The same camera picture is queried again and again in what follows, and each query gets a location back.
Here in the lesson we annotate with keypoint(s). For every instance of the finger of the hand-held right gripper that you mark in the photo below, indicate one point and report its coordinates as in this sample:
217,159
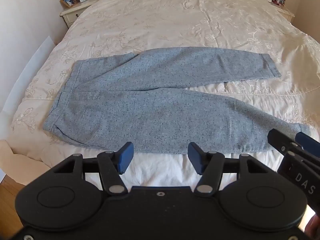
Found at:
280,140
306,142

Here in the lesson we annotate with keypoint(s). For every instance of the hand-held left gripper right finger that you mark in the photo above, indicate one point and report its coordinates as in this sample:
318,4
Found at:
195,155

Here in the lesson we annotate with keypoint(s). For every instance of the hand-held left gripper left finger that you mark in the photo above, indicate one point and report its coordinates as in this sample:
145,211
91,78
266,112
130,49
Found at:
125,156

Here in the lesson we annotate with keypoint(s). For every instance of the blue-grey speckled pants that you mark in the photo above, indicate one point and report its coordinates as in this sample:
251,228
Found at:
155,100

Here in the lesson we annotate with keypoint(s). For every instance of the white wooden nightstand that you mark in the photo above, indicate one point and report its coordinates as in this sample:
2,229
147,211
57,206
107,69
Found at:
75,13
285,11

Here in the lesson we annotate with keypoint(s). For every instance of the cream embroidered bedspread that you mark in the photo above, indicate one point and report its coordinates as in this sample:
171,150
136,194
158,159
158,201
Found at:
175,17

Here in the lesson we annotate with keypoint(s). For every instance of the wooden photo frame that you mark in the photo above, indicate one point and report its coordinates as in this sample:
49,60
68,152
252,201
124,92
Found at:
68,2

